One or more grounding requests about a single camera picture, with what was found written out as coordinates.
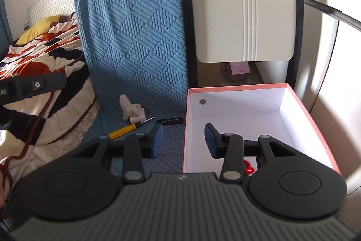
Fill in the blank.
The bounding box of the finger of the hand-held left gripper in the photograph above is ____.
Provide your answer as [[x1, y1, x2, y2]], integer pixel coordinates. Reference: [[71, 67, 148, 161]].
[[28, 72, 67, 95]]

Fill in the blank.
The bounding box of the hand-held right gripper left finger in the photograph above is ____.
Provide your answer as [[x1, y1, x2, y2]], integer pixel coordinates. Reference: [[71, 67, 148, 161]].
[[72, 124, 164, 184]]

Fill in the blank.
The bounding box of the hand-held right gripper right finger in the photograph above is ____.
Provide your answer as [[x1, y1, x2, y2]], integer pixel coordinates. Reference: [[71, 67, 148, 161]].
[[205, 123, 299, 183]]

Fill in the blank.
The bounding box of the pink cardboard box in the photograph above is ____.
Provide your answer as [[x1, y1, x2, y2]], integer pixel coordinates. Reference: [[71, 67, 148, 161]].
[[183, 83, 343, 177]]

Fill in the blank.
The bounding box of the black usb stick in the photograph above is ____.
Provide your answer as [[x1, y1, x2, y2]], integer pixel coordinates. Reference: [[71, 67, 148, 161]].
[[156, 118, 184, 126]]

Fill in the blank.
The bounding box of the crumpled white tissue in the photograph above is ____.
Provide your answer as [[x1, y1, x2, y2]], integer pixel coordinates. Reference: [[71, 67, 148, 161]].
[[120, 94, 146, 123]]

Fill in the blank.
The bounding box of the yellow pillow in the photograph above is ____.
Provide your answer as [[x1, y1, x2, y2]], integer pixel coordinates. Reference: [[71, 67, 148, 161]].
[[15, 15, 64, 45]]

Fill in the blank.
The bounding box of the beige lace cloth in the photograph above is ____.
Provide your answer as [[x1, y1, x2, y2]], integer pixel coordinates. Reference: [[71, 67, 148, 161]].
[[56, 100, 101, 151]]

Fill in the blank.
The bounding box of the small pink carton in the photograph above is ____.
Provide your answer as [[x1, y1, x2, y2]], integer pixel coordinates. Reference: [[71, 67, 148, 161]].
[[228, 62, 250, 82]]

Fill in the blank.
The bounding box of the white quilted headboard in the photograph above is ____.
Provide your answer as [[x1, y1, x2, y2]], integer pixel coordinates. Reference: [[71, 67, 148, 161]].
[[27, 0, 76, 27]]

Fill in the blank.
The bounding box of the blue quilted cover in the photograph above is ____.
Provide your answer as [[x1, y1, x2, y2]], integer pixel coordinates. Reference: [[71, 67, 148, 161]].
[[73, 0, 195, 174]]

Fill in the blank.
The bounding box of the yellow handled screwdriver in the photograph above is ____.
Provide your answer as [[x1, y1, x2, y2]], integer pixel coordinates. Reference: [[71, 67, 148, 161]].
[[109, 116, 155, 140]]

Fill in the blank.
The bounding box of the dark curved rail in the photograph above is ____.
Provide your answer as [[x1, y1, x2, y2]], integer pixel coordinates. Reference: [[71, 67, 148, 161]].
[[303, 0, 361, 33]]

